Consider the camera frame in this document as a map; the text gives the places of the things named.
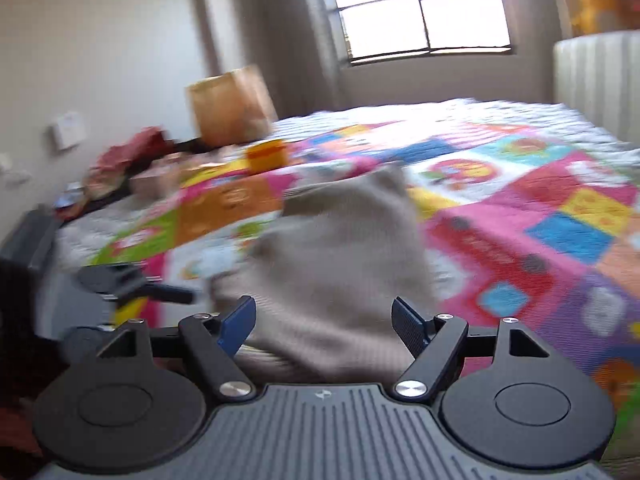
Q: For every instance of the white wall switch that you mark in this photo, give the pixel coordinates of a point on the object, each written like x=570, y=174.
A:
x=68, y=130

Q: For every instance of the red crumpled cloth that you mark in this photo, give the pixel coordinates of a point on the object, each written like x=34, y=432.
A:
x=131, y=153

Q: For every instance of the window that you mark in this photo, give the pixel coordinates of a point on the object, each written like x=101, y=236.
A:
x=420, y=5

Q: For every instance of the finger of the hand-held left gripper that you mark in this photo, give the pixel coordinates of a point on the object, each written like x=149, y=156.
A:
x=131, y=280

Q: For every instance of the colourful printed blanket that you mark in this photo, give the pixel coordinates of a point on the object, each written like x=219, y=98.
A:
x=500, y=200

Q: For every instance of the yellow plush toy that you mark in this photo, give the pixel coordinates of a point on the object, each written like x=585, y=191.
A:
x=597, y=4

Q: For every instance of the beige knit garment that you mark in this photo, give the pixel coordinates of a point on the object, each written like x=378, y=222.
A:
x=340, y=260

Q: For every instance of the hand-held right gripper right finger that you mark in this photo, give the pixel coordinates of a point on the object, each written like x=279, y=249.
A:
x=409, y=326

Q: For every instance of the brown paper bag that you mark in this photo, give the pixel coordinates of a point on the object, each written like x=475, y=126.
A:
x=231, y=108

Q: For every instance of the grey curtain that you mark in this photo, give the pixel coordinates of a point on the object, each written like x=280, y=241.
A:
x=280, y=35

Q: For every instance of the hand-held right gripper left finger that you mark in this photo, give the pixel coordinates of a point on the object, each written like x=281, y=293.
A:
x=238, y=323

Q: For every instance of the pink box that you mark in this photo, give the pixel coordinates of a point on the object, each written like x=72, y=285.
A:
x=156, y=178

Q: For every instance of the yellow orange toy box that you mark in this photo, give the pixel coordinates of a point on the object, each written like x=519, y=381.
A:
x=267, y=156

